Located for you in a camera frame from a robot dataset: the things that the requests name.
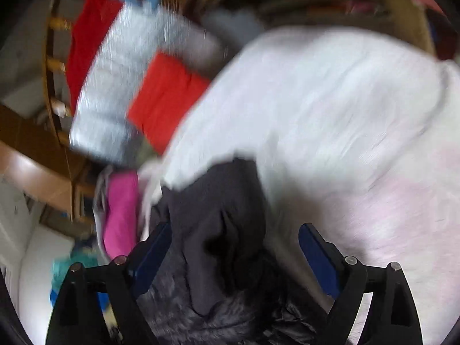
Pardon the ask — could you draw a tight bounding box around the black puffer jacket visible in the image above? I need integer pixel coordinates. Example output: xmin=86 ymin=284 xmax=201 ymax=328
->
xmin=138 ymin=158 xmax=326 ymax=344

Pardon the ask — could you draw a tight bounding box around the teal garment on floor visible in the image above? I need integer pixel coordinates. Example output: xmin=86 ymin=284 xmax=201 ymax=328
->
xmin=49 ymin=248 xmax=98 ymax=306

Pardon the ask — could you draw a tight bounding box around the pink folded garment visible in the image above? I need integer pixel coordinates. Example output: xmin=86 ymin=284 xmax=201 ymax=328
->
xmin=103 ymin=170 xmax=139 ymax=259

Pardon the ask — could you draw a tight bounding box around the grey garment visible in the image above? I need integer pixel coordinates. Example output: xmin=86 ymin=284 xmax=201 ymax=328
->
xmin=93 ymin=166 xmax=114 ymax=263

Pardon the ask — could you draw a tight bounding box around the white terry bed cover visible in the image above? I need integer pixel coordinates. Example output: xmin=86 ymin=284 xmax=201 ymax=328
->
xmin=139 ymin=27 xmax=459 ymax=344

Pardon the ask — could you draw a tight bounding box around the silver grey blanket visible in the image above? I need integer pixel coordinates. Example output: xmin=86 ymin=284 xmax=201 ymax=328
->
xmin=69 ymin=4 xmax=228 ymax=168

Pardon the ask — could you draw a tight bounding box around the red cushion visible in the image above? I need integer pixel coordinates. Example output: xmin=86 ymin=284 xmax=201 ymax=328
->
xmin=127 ymin=52 xmax=210 ymax=154

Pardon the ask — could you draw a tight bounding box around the red blanket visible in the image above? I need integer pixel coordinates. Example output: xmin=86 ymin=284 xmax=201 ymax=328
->
xmin=66 ymin=0 xmax=123 ymax=114

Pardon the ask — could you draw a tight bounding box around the wooden shelf unit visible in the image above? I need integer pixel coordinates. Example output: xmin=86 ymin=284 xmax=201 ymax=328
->
xmin=198 ymin=0 xmax=459 ymax=60

